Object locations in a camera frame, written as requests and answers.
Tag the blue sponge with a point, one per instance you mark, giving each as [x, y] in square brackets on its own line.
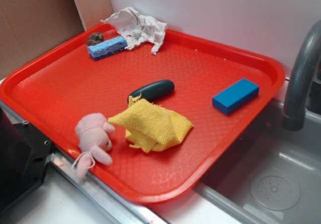
[107, 48]

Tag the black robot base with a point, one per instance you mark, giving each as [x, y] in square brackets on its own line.
[25, 154]

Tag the dark green oblong object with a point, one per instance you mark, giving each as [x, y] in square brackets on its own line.
[154, 90]

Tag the yellow cloth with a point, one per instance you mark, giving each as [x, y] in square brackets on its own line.
[150, 127]

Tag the red plastic tray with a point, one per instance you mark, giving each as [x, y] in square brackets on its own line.
[56, 90]

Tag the pink plush toy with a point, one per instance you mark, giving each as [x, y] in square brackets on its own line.
[93, 133]

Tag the crumpled white paper towel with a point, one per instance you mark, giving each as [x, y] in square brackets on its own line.
[136, 28]

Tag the blue rectangular block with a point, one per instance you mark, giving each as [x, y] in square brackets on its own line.
[235, 96]

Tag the brown rock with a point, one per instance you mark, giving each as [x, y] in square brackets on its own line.
[94, 39]

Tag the grey sink basin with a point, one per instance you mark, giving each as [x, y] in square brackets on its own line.
[269, 174]

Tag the brown cardboard panel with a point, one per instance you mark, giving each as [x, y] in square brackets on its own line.
[30, 28]

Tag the grey faucet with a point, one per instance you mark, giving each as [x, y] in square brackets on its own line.
[303, 91]

